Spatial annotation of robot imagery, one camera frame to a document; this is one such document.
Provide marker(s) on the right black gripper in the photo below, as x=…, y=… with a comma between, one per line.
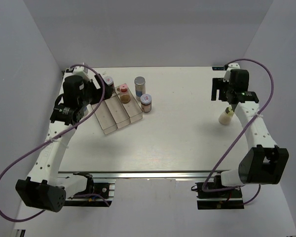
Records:
x=218, y=84

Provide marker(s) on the blue sticker right corner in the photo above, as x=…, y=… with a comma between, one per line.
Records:
x=218, y=68

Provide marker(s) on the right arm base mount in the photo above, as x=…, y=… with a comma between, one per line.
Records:
x=222, y=200

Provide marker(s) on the white lid jar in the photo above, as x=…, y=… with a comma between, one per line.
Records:
x=109, y=81
x=146, y=101

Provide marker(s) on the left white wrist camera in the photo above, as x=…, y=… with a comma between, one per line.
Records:
x=81, y=71

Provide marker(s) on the yellow cap white bottle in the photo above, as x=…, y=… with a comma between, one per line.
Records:
x=226, y=116

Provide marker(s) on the pink cap spice bottle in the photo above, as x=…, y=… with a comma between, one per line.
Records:
x=124, y=93

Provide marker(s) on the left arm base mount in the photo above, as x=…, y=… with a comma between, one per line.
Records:
x=83, y=190

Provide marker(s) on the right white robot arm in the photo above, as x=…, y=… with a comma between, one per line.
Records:
x=265, y=161

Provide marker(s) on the silver lid jar blue label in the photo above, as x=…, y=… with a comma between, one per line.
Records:
x=140, y=86

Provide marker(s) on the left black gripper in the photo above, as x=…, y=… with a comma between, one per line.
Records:
x=98, y=92

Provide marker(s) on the white lid jar rear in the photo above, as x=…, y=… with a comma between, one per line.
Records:
x=109, y=81

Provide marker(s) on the white lid jar right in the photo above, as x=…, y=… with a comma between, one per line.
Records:
x=146, y=101

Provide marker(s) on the right clear organizer tray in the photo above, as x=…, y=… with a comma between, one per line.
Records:
x=132, y=108

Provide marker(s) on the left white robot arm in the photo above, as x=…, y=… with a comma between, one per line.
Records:
x=41, y=189

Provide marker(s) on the aluminium front rail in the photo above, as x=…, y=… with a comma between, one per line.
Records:
x=148, y=174

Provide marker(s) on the left clear organizer tray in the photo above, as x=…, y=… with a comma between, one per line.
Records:
x=104, y=115

